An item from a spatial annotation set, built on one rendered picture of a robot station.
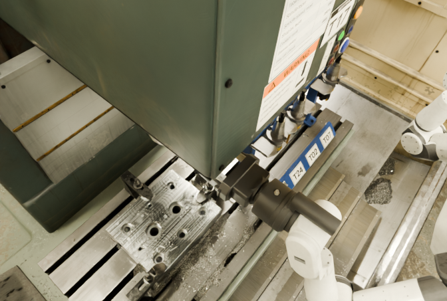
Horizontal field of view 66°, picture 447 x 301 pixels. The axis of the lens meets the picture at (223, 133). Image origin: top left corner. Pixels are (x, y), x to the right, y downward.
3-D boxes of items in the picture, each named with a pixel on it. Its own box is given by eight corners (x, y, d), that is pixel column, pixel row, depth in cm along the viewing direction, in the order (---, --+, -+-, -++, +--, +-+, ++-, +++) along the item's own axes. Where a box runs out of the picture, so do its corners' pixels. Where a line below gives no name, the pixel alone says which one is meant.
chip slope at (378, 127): (389, 151, 175) (414, 119, 155) (319, 258, 142) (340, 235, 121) (249, 69, 207) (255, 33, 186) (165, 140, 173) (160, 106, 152)
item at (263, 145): (280, 149, 102) (281, 147, 101) (270, 160, 99) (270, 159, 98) (261, 136, 104) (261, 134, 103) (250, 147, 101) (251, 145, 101)
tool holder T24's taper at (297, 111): (293, 105, 110) (297, 90, 104) (306, 110, 109) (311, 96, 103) (287, 114, 107) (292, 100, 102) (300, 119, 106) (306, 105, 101)
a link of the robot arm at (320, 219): (289, 199, 78) (332, 230, 74) (262, 231, 72) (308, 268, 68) (304, 169, 70) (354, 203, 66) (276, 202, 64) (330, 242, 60)
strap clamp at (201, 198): (225, 191, 127) (227, 170, 115) (201, 216, 120) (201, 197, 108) (218, 185, 128) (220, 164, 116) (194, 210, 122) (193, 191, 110)
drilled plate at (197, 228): (221, 214, 117) (221, 208, 113) (158, 284, 103) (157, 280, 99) (172, 175, 125) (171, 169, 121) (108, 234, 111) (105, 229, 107)
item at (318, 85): (334, 89, 117) (335, 87, 117) (326, 97, 115) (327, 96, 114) (316, 79, 120) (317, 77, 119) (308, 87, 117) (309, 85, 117)
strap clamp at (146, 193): (157, 206, 122) (152, 186, 110) (150, 212, 120) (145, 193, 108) (132, 184, 126) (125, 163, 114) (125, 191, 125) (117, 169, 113)
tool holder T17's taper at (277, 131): (275, 125, 105) (279, 110, 99) (287, 133, 103) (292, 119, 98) (266, 133, 103) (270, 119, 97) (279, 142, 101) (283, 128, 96)
